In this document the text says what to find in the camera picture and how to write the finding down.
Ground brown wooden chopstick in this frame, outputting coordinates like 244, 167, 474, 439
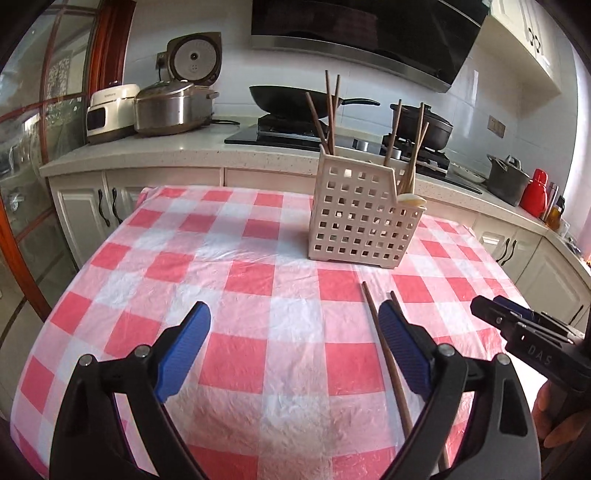
399, 103, 425, 194
390, 290, 450, 471
325, 69, 335, 155
304, 91, 329, 153
362, 281, 414, 438
332, 74, 341, 142
383, 100, 402, 166
406, 120, 431, 195

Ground white ceramic spoon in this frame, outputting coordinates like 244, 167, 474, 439
397, 193, 427, 208

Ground person's right hand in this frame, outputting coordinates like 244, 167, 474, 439
531, 381, 591, 449

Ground white lower cabinets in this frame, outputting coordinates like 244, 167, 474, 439
42, 167, 590, 330

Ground amber oil bottle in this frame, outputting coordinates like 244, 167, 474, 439
546, 195, 565, 232

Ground steel vacuum flask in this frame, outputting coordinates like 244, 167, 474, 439
540, 182, 559, 222

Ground red thermos bottle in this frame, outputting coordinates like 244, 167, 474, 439
520, 169, 549, 218

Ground red white checkered tablecloth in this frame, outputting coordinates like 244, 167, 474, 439
10, 186, 521, 479

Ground grey lidded stockpot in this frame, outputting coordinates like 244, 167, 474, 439
486, 154, 531, 206

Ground small white dish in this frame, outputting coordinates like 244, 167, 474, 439
449, 162, 486, 184

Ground white perforated utensil basket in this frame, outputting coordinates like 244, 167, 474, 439
308, 147, 426, 269

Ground black lidded pot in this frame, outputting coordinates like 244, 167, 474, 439
397, 105, 453, 151

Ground black gas cooktop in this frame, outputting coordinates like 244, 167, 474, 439
224, 114, 482, 194

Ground white small cooker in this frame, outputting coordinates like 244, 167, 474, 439
86, 84, 140, 144

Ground silver open rice cooker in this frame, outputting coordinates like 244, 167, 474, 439
134, 32, 222, 136

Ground white upper right cabinet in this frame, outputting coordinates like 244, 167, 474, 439
477, 1, 568, 117

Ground black range hood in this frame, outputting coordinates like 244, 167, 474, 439
252, 0, 491, 93

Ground black wok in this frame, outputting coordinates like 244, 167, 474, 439
248, 85, 382, 122

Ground red framed glass door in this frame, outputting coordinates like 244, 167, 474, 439
1, 1, 136, 319

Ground wall switch plate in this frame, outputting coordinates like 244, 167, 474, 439
487, 115, 506, 139

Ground wall power outlet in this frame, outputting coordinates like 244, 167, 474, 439
155, 52, 167, 70

